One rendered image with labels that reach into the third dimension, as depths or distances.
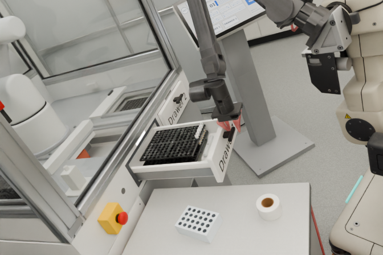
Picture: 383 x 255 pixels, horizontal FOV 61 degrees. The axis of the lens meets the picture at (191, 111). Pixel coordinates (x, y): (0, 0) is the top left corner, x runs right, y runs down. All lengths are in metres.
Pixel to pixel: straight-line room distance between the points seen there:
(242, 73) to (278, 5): 1.20
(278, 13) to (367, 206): 0.99
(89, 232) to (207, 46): 0.68
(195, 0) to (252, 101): 1.26
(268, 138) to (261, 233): 1.51
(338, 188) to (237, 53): 1.00
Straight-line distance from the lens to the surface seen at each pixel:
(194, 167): 1.11
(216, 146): 1.08
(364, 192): 1.71
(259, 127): 2.36
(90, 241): 1.09
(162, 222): 1.17
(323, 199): 2.06
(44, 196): 0.96
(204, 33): 1.08
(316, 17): 0.98
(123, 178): 1.20
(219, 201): 1.13
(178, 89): 1.58
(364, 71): 1.22
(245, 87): 2.19
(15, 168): 0.92
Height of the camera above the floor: 1.55
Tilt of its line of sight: 28 degrees down
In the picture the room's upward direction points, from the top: 24 degrees counter-clockwise
